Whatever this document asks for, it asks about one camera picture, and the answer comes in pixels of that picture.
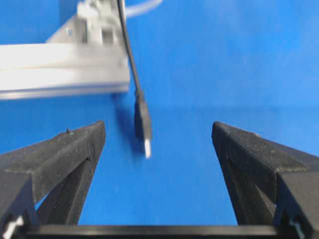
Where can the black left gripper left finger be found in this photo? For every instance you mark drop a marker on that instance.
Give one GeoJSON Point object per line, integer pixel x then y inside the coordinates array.
{"type": "Point", "coordinates": [48, 182]}

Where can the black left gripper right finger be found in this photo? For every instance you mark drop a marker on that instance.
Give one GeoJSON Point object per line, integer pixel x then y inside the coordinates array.
{"type": "Point", "coordinates": [266, 179]}

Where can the aluminium extrusion frame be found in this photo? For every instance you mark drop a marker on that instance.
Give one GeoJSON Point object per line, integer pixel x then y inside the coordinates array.
{"type": "Point", "coordinates": [86, 55]}

